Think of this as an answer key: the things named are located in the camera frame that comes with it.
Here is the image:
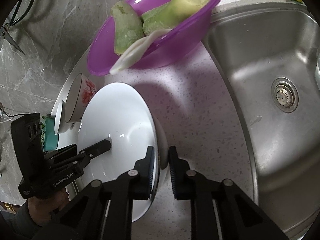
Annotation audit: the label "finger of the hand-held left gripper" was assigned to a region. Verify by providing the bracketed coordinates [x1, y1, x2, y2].
[75, 139, 112, 166]
[44, 144, 78, 165]

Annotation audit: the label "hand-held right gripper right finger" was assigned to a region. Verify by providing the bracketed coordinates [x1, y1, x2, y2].
[168, 145, 292, 240]

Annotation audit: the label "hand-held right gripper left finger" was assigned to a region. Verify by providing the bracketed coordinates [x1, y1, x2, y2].
[52, 146, 155, 240]

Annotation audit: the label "small plain white bowl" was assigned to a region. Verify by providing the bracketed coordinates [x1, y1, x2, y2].
[54, 99, 75, 134]

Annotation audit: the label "large white bowl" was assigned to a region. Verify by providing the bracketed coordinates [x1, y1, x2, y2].
[77, 82, 168, 222]

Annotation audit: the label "white bowl with floral print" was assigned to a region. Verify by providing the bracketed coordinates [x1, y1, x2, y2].
[64, 73, 97, 123]

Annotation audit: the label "person's left forearm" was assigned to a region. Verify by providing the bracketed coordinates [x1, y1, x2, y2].
[5, 200, 55, 240]

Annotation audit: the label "person's left hand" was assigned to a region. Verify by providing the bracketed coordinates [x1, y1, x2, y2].
[26, 187, 70, 227]

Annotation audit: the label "teal bowl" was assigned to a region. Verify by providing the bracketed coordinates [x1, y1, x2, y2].
[41, 114, 59, 153]

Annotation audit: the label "leafy greens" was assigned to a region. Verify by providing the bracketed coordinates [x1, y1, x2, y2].
[41, 116, 48, 145]

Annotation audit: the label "white plastic spoon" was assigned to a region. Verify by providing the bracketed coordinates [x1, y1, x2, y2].
[110, 29, 173, 75]

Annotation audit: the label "purple plastic basin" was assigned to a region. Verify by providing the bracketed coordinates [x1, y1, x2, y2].
[87, 0, 226, 77]

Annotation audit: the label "stainless steel sink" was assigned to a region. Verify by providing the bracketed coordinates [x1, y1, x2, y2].
[204, 0, 320, 234]

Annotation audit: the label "short peeled green gourd piece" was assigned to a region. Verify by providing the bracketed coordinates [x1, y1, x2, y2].
[111, 1, 143, 55]

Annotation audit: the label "long peeled green gourd piece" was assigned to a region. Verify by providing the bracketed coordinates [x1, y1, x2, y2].
[141, 0, 210, 36]

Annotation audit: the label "black handled kitchen scissors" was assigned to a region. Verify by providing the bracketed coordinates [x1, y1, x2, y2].
[0, 0, 38, 55]

